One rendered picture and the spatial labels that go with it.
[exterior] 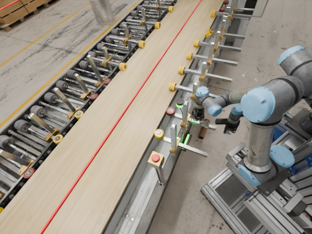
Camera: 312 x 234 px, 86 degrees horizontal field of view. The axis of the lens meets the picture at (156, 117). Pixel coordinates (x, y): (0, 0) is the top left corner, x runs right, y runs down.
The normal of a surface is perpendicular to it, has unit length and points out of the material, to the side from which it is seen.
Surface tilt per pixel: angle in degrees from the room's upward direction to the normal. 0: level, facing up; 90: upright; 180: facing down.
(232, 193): 0
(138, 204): 0
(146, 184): 0
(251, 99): 84
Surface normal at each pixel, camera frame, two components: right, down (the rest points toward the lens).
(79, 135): -0.10, -0.57
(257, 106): -0.92, 0.30
